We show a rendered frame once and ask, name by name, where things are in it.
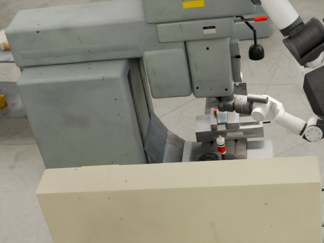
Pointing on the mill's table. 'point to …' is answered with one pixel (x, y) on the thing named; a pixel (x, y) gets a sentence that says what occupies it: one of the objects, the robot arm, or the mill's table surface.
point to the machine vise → (203, 121)
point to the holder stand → (209, 156)
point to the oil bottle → (221, 145)
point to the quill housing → (210, 67)
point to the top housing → (194, 9)
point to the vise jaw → (233, 120)
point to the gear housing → (195, 29)
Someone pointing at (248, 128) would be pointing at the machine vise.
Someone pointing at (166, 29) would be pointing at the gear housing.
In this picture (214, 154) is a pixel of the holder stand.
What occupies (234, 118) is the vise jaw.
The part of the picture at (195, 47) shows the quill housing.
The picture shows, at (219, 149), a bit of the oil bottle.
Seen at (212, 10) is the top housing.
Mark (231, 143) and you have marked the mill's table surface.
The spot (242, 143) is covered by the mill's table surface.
